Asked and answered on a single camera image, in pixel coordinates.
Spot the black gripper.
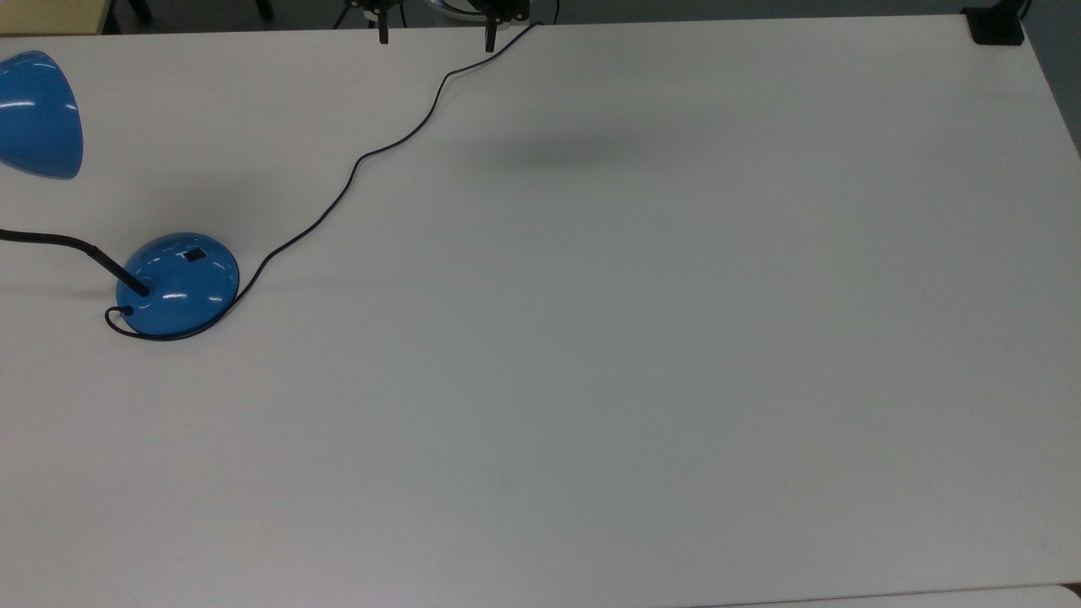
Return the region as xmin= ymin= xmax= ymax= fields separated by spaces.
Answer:
xmin=340 ymin=0 xmax=532 ymax=54

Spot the blue desk lamp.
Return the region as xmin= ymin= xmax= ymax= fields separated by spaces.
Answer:
xmin=0 ymin=49 xmax=242 ymax=339

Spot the light wooden table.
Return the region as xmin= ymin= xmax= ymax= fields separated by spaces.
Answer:
xmin=0 ymin=0 xmax=116 ymax=36

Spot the black lamp power cable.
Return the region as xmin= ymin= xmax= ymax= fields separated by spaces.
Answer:
xmin=104 ymin=19 xmax=543 ymax=343

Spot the black table clamp mount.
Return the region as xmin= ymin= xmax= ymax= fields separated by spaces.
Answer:
xmin=963 ymin=0 xmax=1033 ymax=46

